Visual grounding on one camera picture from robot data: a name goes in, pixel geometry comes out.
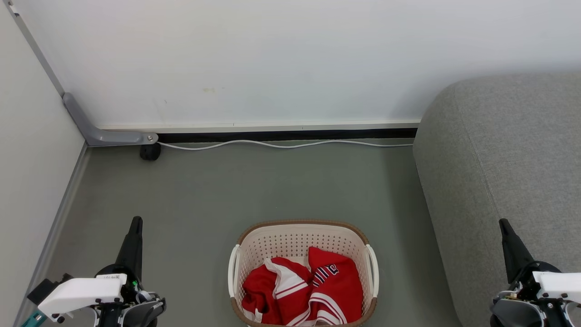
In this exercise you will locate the black baseboard strip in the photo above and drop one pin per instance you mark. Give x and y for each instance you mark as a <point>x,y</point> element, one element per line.
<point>290,135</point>

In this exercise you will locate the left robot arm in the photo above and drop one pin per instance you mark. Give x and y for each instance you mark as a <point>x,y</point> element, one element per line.
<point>136,313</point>

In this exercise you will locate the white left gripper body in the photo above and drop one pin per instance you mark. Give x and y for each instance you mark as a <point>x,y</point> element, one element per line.
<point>81,290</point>

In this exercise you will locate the plain red garment white trim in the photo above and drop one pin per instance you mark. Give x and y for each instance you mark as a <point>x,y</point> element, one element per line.
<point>258,286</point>

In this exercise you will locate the grey metal partition foot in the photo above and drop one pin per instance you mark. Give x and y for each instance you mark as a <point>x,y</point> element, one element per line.
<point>102,135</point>

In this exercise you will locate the grey fabric sofa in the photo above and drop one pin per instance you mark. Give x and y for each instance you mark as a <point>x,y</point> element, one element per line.
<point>499,159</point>

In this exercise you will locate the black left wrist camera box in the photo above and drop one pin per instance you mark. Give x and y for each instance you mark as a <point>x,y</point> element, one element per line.
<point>43,288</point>

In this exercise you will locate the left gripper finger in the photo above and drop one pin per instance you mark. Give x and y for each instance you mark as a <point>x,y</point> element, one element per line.
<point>134,250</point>

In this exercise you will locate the grey wall corner profile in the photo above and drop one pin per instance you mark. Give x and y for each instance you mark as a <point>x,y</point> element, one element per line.
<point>38,52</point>

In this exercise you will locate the red garment with striped print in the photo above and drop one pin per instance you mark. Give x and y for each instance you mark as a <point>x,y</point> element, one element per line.
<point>340,281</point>

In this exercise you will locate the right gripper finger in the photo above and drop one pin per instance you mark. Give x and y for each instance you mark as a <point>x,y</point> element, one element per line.
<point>515,250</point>

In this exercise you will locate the cream perforated laundry basket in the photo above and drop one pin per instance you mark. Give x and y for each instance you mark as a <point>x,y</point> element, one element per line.
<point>290,238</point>

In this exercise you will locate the black caster wheel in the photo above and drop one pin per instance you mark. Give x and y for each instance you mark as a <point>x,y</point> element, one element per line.
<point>150,152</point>

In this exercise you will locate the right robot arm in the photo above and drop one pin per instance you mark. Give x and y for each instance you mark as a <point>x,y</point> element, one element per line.
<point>513,313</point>

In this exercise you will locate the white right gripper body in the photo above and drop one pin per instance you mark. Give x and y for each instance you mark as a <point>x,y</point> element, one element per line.
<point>556,284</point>

